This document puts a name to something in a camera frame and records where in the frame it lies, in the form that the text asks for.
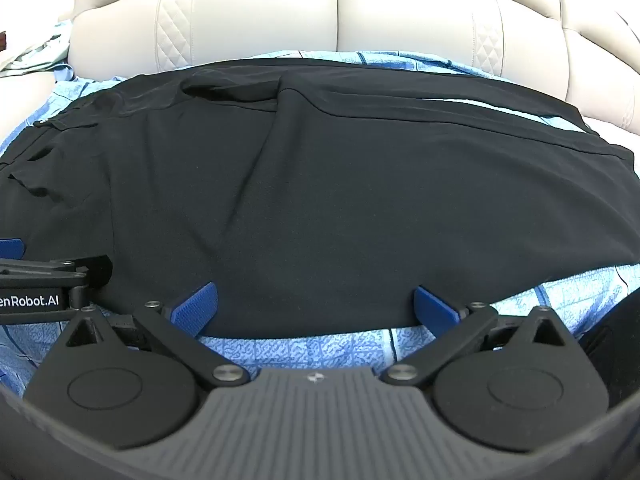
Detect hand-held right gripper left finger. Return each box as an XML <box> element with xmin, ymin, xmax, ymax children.
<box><xmin>62</xmin><ymin>282</ymin><xmax>251</xmax><ymax>387</ymax></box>

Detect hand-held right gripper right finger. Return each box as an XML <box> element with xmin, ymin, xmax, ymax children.
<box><xmin>378</xmin><ymin>285</ymin><xmax>579</xmax><ymax>387</ymax></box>

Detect black pants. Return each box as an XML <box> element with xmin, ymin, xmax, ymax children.
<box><xmin>0</xmin><ymin>57</ymin><xmax>637</xmax><ymax>339</ymax></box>

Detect blue checked bedsheet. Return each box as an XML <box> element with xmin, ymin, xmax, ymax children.
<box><xmin>0</xmin><ymin>49</ymin><xmax>640</xmax><ymax>397</ymax></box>

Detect light blue cloth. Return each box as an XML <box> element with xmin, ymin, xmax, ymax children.
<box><xmin>0</xmin><ymin>19</ymin><xmax>78</xmax><ymax>81</ymax></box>

